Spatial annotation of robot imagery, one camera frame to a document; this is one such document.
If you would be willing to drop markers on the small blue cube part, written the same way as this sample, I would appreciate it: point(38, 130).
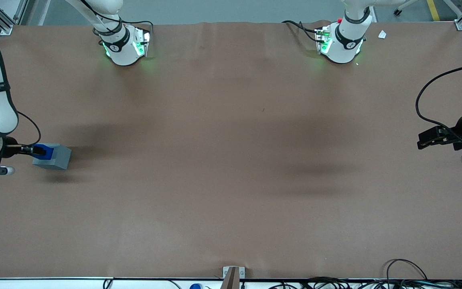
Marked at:
point(49, 151)

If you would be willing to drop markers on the small blue round object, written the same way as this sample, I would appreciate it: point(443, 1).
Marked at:
point(195, 286)

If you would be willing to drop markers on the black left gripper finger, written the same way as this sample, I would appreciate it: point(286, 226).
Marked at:
point(435, 132)
point(435, 143)

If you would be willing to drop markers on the brown table cover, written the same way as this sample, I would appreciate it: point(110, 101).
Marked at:
point(231, 160)

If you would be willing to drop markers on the white paper scrap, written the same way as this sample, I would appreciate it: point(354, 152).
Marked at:
point(382, 34)

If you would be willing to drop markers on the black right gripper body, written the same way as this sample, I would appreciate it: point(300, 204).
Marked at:
point(11, 147)

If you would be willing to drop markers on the gray square socket base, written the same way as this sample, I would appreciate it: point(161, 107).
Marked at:
point(60, 158)

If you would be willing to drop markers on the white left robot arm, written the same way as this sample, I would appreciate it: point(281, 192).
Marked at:
point(347, 44)

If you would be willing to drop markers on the white chair leg with caster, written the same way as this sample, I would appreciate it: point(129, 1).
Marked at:
point(403, 6)

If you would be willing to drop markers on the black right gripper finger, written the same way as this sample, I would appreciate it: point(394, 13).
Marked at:
point(25, 149)
point(40, 151)

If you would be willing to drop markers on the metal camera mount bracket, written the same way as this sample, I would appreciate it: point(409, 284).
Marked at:
point(233, 277)

